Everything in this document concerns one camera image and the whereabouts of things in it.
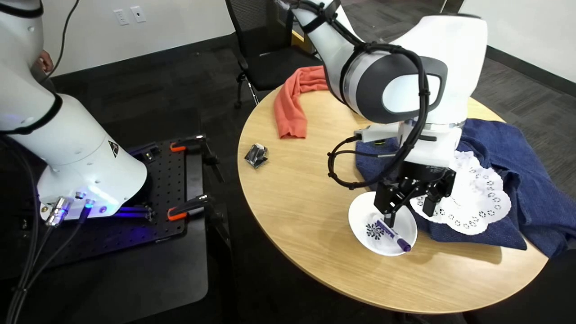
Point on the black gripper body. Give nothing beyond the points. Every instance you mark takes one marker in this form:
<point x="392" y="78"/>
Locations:
<point x="417" y="179"/>

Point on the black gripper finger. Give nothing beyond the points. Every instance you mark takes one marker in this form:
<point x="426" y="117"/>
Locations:
<point x="387" y="204"/>
<point x="433" y="197"/>

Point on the purple marker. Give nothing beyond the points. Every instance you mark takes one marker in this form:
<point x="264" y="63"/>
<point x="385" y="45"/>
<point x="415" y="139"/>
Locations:
<point x="394" y="236"/>

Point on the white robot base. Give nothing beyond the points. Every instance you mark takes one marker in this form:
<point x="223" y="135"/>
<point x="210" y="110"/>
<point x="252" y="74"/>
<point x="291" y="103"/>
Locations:
<point x="86" y="171"/>

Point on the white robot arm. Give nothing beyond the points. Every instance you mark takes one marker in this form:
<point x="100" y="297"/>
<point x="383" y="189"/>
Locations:
<point x="419" y="81"/>

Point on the white bowl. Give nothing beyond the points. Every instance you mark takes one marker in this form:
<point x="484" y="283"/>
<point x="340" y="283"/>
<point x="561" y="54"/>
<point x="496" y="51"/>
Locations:
<point x="374" y="234"/>

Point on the white lace doily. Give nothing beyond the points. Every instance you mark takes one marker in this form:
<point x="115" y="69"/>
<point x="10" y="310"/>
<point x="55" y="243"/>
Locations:
<point x="477" y="198"/>

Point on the navy blue cloth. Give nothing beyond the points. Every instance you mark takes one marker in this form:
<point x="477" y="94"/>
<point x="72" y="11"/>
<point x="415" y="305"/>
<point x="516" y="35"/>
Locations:
<point x="540" y="213"/>

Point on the orange cloth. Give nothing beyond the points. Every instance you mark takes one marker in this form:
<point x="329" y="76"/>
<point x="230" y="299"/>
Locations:
<point x="288" y="112"/>

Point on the small black clip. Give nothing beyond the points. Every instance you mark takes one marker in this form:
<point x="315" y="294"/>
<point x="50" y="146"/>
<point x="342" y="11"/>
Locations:
<point x="255" y="155"/>

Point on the black office chair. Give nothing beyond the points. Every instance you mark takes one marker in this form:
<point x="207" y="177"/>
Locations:
<point x="264" y="51"/>

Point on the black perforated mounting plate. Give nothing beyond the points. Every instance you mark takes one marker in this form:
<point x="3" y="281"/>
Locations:
<point x="172" y="179"/>

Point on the orange black clamp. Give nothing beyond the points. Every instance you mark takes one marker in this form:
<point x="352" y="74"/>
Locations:
<point x="187" y="144"/>
<point x="190" y="207"/>

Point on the wall outlet plate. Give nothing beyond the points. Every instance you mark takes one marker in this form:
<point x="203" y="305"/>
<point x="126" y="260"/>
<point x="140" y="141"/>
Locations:
<point x="131" y="15"/>

